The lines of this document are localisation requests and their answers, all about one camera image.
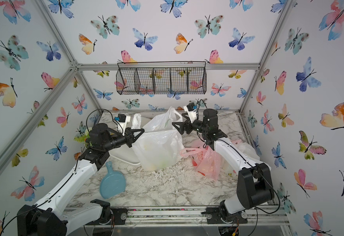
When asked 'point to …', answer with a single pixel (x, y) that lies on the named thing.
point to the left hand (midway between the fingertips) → (144, 129)
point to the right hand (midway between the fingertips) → (180, 117)
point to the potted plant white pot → (83, 134)
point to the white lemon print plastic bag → (160, 145)
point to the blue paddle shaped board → (112, 183)
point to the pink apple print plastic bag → (204, 159)
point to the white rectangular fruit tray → (125, 153)
